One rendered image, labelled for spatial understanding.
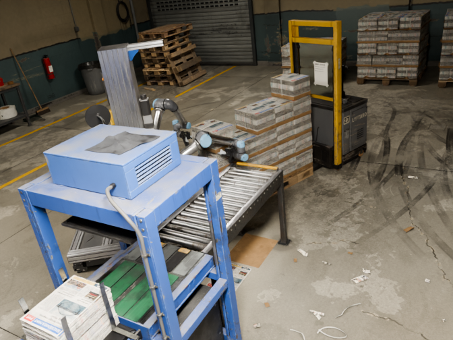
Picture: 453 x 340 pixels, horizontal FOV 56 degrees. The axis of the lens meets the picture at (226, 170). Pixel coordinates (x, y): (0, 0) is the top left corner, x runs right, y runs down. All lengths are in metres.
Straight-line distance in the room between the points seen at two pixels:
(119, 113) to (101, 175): 1.80
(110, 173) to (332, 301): 2.24
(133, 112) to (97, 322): 2.09
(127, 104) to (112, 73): 0.30
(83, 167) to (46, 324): 0.81
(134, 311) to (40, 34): 9.04
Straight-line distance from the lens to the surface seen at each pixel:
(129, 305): 2.76
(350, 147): 5.85
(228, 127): 4.43
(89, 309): 2.45
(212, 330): 3.12
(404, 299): 3.85
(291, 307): 3.70
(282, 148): 5.07
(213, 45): 12.48
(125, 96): 3.99
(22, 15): 10.89
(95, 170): 2.32
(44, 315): 2.50
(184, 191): 2.28
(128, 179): 2.19
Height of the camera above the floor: 2.57
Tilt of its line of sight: 26 degrees down
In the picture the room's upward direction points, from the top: 7 degrees counter-clockwise
